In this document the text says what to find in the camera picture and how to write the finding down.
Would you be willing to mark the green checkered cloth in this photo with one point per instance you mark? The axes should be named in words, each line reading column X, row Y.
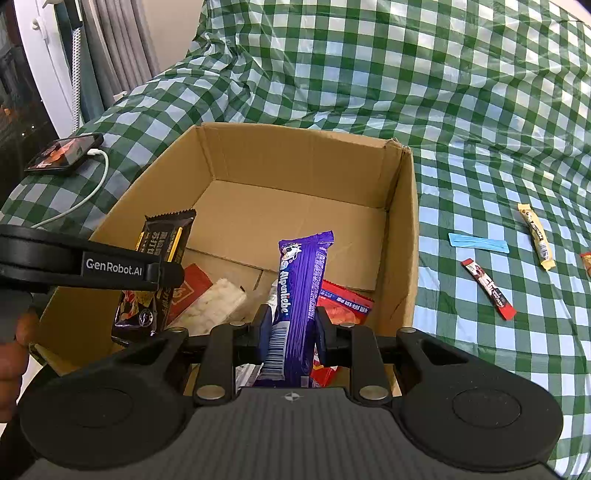
column 415, row 69

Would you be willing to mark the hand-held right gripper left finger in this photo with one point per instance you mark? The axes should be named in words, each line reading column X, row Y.
column 265, row 333

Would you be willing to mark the silver snack packet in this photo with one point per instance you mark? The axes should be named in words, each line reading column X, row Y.
column 245, row 374

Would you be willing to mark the beige snack bar packet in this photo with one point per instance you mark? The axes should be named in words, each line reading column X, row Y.
column 217, row 302

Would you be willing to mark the white clip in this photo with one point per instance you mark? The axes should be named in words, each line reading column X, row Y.
column 121, row 94

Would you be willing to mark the teal curtain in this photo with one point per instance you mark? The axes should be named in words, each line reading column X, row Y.
column 90, row 78

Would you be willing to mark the person's left hand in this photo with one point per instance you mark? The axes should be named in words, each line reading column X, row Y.
column 13, row 369

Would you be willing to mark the light blue flat packet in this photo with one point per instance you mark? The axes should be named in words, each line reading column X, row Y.
column 478, row 242

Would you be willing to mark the yellow stick packet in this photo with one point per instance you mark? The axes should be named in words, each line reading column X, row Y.
column 535, row 235

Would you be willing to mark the red orange snack packet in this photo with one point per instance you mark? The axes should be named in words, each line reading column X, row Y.
column 344, row 307

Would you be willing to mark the cardboard box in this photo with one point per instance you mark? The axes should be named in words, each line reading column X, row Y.
column 295, row 203

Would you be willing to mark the purple candy pack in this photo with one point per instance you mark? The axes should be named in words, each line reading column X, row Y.
column 295, row 286

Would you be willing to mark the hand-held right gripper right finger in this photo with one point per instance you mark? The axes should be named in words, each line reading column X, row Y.
column 321, row 338

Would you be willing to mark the black gold snack packet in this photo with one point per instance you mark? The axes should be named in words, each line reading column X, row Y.
column 161, row 235

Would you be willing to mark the small orange snack packet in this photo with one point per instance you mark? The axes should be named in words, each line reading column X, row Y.
column 586, row 265

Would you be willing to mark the black smartphone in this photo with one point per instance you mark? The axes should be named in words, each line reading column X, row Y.
column 64, row 154

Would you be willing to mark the red black stick packet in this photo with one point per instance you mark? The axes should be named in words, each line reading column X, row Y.
column 489, row 288

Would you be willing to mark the grey curtain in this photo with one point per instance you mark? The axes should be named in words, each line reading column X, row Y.
column 124, row 41

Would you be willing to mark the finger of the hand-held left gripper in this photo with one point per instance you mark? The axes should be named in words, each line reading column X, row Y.
column 171, row 275

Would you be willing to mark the small red packet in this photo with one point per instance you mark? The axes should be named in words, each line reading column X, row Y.
column 191, row 288

